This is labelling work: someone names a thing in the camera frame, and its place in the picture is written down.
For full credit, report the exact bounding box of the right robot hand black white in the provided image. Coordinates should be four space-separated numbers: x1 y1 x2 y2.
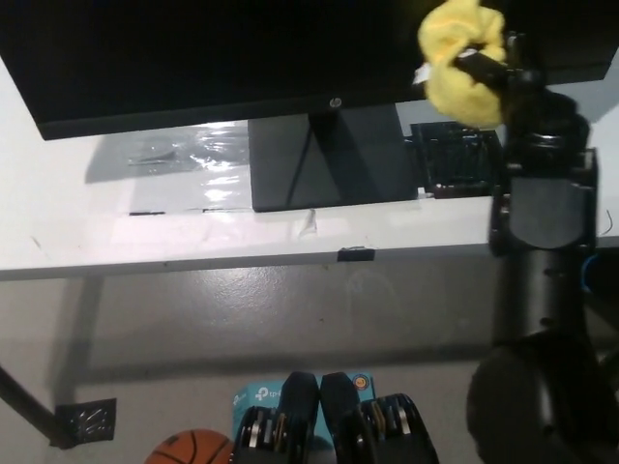
457 31 550 128

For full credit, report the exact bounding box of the yellow microfibre cloth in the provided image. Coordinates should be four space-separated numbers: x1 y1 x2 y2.
416 0 508 130

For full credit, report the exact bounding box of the black tape piece desk edge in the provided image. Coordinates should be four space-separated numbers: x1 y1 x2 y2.
337 246 377 264

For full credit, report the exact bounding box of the black HP monitor with stand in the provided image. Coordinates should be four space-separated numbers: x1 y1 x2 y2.
0 0 613 214

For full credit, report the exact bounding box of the clear glossy tape sheet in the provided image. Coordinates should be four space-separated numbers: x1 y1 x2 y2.
86 120 321 239

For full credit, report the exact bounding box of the teal tp-link box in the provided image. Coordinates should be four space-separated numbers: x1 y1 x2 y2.
231 370 376 436

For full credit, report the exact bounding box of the orange basketball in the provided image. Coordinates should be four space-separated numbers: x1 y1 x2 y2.
143 428 236 464

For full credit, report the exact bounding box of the black tape patch floor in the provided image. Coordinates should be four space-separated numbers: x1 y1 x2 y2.
49 397 118 449

